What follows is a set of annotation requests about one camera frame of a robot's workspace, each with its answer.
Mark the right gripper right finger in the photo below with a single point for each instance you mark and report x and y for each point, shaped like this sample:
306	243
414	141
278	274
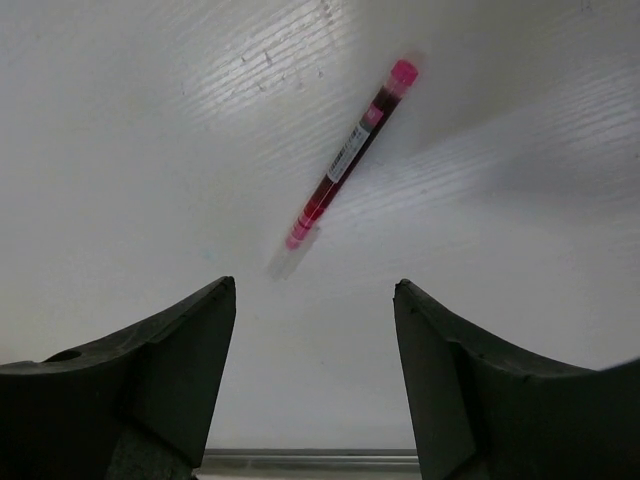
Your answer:
483	408

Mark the red clear pen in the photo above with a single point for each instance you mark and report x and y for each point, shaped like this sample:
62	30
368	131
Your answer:
305	229

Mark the aluminium front rail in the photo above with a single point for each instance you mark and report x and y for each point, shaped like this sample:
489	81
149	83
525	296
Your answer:
309	464

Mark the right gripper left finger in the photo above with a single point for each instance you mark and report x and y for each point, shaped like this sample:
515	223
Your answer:
135	404

